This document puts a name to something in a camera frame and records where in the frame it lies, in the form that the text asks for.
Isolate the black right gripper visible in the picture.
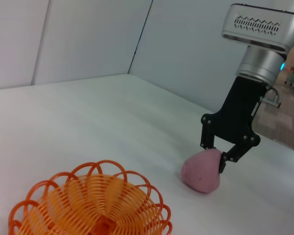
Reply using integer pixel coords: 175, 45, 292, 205
200, 76, 267, 174

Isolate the pink toy peach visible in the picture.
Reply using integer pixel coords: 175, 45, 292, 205
181, 148, 222, 194

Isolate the orange plastic wire basket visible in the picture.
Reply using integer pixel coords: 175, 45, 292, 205
7, 160, 173, 235

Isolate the grey gripper cable connector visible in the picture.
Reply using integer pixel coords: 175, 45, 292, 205
259, 87, 282, 109

